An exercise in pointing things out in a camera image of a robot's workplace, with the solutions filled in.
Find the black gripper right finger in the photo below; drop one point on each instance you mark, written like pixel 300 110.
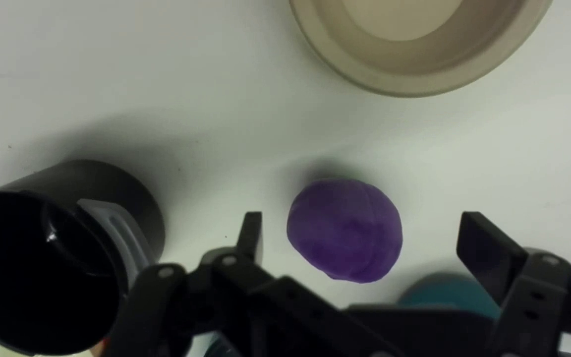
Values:
pixel 536 299

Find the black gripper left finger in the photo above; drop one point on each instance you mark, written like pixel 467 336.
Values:
pixel 187 304

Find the purple plush toy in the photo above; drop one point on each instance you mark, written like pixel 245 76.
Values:
pixel 346 229

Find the white bowl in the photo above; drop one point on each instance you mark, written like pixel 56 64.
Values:
pixel 417 47

